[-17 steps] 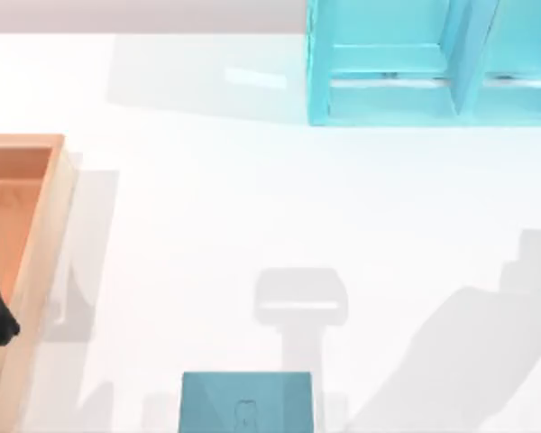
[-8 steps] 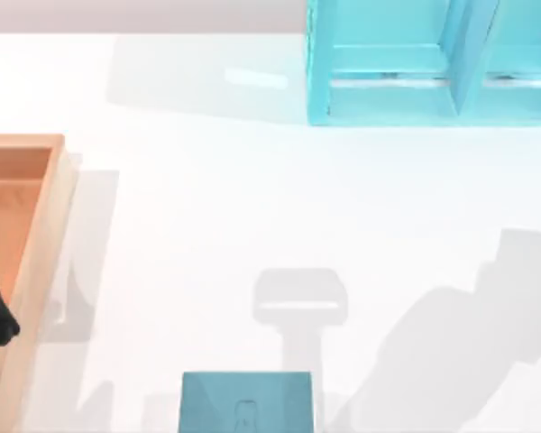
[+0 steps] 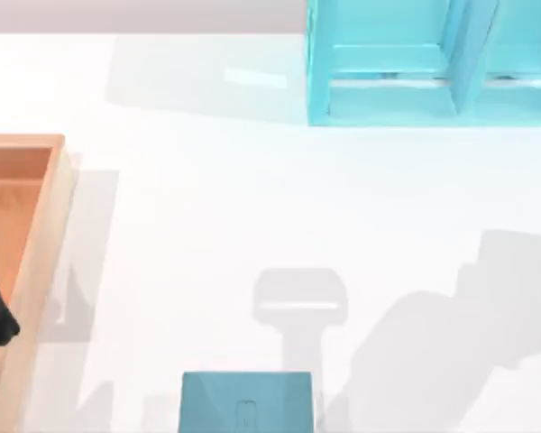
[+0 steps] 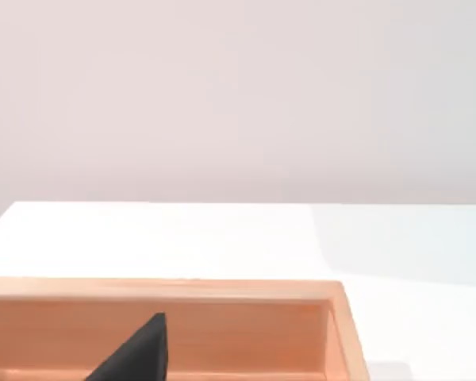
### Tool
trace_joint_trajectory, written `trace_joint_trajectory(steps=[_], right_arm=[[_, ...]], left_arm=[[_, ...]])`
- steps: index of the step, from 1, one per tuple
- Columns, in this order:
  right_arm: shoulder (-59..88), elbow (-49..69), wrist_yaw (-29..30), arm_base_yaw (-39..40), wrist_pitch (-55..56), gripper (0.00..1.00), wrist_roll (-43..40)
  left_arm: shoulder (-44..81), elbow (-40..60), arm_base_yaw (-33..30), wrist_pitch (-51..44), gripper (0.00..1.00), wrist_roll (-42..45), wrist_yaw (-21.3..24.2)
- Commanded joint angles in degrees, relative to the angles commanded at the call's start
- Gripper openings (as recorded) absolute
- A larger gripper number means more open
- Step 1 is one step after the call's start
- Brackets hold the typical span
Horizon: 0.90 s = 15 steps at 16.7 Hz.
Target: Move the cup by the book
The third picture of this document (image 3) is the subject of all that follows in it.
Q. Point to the light blue rack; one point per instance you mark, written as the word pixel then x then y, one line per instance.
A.
pixel 387 104

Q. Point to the shallow salmon-coloured box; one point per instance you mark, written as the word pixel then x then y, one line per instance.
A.
pixel 40 216

